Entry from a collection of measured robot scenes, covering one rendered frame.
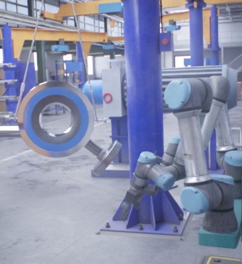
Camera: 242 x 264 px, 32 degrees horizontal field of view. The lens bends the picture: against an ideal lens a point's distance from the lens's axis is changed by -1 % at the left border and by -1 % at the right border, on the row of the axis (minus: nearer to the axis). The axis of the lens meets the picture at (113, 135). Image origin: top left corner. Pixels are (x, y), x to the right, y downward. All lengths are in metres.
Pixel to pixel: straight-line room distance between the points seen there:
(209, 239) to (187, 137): 0.45
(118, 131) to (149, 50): 2.59
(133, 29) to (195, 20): 5.55
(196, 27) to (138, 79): 5.60
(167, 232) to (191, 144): 2.12
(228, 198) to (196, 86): 0.48
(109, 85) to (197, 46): 3.72
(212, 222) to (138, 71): 2.13
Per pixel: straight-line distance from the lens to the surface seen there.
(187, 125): 1.70
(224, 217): 1.85
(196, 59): 9.20
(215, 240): 1.86
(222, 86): 2.26
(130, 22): 3.78
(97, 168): 2.05
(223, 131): 2.41
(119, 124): 6.22
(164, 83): 5.73
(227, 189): 1.82
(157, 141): 3.81
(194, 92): 1.70
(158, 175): 1.85
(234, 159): 2.29
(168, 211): 3.96
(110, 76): 5.85
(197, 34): 9.23
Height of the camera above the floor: 1.39
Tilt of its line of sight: 8 degrees down
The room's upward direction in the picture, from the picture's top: 3 degrees counter-clockwise
